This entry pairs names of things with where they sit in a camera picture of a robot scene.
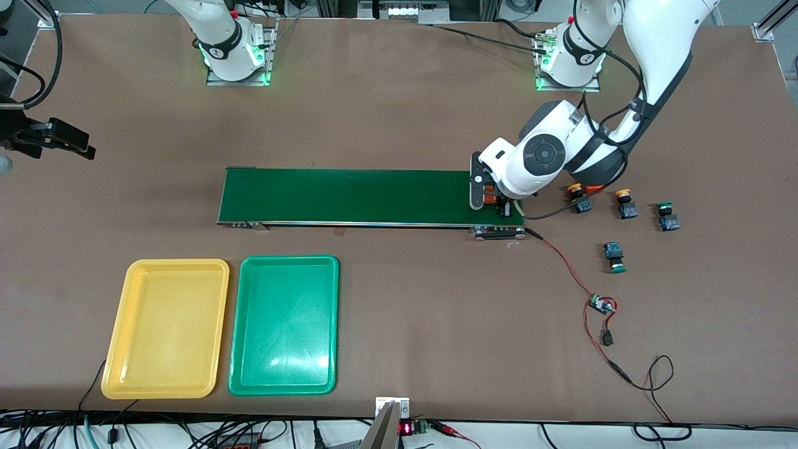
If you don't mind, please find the red and black wire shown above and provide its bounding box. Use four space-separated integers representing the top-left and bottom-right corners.
524 227 675 425

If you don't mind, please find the thin black cable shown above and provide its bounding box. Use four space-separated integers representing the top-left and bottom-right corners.
77 359 108 413

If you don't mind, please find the green plastic tray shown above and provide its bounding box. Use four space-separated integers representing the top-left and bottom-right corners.
228 254 340 397

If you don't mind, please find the red clip lead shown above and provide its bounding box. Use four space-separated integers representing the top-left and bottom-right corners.
430 420 482 449

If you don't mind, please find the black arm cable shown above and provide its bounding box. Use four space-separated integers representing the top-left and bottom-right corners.
522 0 647 220
0 0 64 110

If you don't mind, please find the yellow plastic tray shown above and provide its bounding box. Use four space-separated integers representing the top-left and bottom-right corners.
100 258 231 400

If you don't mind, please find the black table cable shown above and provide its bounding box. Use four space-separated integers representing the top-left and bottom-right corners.
430 17 549 56

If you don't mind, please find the green push button switch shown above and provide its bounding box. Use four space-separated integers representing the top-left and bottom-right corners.
602 241 628 275
656 201 681 233

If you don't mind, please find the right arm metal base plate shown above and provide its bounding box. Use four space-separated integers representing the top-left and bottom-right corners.
206 17 279 87

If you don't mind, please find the looped black cable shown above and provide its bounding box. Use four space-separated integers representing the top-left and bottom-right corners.
633 423 693 442

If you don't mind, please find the grey metal camera bracket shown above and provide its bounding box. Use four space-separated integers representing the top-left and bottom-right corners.
360 396 411 449

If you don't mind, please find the aluminium frame post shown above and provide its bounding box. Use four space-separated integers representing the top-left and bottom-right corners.
751 0 798 43
34 0 61 29

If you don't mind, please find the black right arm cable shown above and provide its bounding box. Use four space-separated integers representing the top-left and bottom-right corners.
0 0 64 110

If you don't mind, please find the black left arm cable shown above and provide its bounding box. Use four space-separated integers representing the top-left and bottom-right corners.
522 0 647 220

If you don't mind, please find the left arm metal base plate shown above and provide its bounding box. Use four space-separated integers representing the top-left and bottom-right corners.
533 28 602 93

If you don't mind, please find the metal frame with white strip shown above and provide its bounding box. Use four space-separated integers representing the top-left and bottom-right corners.
315 0 501 26

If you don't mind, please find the yellow push button switch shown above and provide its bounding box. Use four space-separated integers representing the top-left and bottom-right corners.
568 182 594 215
615 189 639 220

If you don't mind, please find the green belt conveyor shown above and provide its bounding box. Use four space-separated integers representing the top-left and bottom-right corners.
216 167 528 241

